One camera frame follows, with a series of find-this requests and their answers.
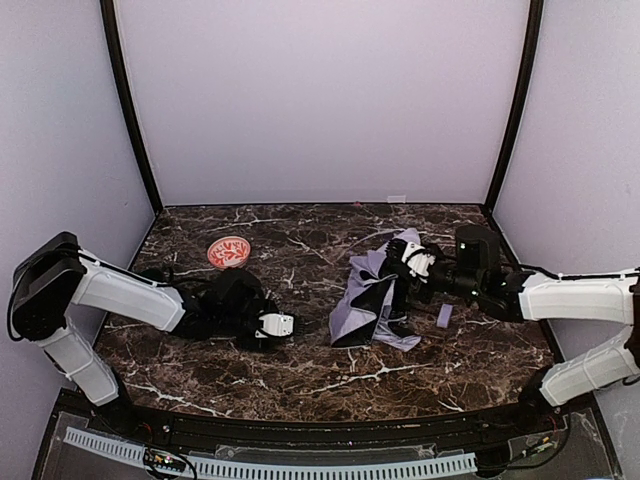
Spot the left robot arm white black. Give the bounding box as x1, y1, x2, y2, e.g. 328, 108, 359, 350
6, 231, 296, 407

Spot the lavender folding umbrella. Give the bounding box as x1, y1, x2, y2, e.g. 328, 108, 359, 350
329, 228, 425, 352

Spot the black cup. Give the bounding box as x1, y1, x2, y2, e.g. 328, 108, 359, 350
138, 268, 173, 287

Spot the black front table rail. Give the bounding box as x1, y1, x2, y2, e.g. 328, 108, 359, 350
54, 387, 596, 454

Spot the grey slotted cable duct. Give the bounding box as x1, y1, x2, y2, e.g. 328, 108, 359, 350
63, 427, 478, 479

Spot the black corner post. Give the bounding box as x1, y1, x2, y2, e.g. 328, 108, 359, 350
99, 0, 164, 216
483, 0, 545, 217

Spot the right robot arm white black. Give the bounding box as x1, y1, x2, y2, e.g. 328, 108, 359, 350
383, 257, 639, 411

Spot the red patterned plate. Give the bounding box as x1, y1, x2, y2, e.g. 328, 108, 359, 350
207, 236, 251, 270

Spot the left black corner post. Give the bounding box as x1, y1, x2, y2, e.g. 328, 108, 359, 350
99, 0, 164, 216

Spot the right black corner post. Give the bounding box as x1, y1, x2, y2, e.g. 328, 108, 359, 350
483, 0, 545, 217

